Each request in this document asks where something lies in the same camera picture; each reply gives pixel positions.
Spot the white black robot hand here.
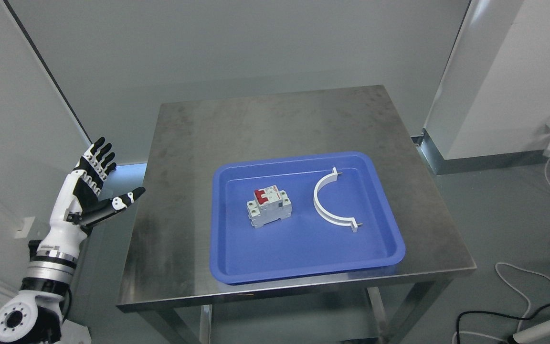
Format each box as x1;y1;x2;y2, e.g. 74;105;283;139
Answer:
50;137;146;233

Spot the white red circuit breaker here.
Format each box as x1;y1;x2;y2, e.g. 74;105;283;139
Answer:
246;185;292;229

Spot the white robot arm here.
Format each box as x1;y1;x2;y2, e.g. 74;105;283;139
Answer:
0;229;90;344

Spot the stainless steel table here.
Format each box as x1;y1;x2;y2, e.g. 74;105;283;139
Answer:
117;86;476;344

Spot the blue plastic tray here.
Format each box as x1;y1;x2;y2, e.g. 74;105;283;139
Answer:
210;151;406;285

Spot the white semicircular pipe clamp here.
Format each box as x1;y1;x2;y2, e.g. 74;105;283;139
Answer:
312;166;365;233

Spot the white stand leg with caster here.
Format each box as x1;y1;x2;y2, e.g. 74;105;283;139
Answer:
504;320;550;344

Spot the white cable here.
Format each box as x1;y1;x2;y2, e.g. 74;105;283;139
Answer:
452;155;550;344

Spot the black cable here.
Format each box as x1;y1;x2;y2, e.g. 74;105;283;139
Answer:
455;297;550;344

